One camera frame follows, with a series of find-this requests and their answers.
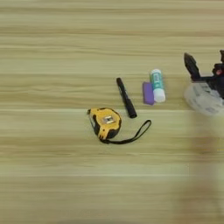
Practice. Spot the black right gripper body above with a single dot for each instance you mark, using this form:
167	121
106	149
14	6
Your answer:
218	81

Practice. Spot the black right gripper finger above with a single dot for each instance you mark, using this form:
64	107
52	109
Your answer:
222	56
191	65

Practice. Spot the clear tape roll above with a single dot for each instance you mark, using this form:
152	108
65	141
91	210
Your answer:
204	100

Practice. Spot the purple eraser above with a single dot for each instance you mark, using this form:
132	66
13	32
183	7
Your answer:
148	93

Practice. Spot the black marker pen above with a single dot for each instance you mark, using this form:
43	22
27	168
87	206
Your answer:
127	99

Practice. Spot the teal white glue stick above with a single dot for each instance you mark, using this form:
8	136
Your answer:
157	86

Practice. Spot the yellow black tape measure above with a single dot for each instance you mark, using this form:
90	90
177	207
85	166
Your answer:
106	122

